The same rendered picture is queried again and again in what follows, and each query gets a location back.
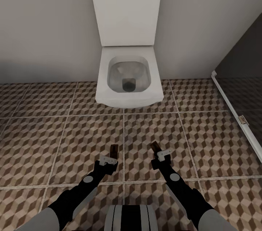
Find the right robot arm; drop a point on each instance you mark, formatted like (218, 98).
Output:
(191, 202)

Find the mousetrap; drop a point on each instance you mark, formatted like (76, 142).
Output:
(155, 147)
(114, 151)

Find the robot trunk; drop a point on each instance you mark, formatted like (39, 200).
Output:
(131, 218)

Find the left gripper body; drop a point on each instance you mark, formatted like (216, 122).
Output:
(106, 169)

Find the shower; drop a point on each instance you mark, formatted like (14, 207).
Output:
(251, 138)

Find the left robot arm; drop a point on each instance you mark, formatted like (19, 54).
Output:
(71, 202)

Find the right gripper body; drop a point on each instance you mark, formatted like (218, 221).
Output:
(156, 164)

